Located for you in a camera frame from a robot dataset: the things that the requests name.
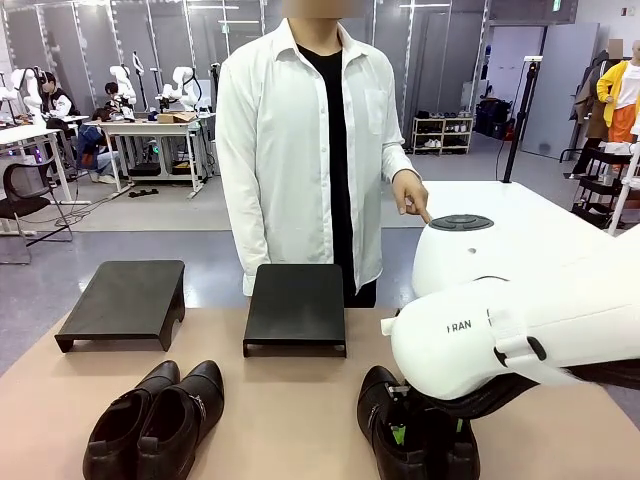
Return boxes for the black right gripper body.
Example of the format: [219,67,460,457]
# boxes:
[387,382,469,431]

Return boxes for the person's left forearm white sleeve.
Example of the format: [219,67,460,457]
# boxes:
[377,114,420,184]

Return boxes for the person's right forearm white sleeve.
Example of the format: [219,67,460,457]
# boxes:
[216,164,274,297]

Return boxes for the black shoe stand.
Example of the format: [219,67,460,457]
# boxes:
[242,263,348,359]
[53,259,187,354]

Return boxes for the person in white shirt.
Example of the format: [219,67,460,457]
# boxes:
[215,0,431,309]

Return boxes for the person in light jeans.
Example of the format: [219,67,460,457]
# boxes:
[76,106,122,185]

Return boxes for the seated person dark hair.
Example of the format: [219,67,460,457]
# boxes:
[103,81,127,111]

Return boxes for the seated person in varsity jacket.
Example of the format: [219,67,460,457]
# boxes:
[40,71,80,122]

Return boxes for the person's left hand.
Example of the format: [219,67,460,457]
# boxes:
[391,169,433,224]

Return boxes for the large white table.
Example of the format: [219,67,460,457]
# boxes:
[415,179,626,241]

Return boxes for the white shoe rack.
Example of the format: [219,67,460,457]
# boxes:
[411,114,475,156]

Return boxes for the black luggage bags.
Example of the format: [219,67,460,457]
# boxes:
[473,97,515,141]

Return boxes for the mannequin with yellow jacket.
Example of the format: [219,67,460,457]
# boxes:
[596,42,640,144]

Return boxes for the thin black tripod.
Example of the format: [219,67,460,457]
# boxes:
[208,61,223,115]

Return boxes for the white desk with robots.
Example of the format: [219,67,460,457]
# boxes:
[83,117,217,200]

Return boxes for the black office chair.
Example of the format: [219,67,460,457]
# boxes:
[0,162,74,251]

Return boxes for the black cable sleeve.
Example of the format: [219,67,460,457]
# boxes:
[434,362,640,422]

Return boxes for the white strap with black clip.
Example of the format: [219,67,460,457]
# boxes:
[487,304,549,366]

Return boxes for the white metal frame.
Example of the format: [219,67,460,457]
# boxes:
[606,144,640,237]

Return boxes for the black camera tripod pole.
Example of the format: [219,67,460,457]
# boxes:
[501,55,544,185]

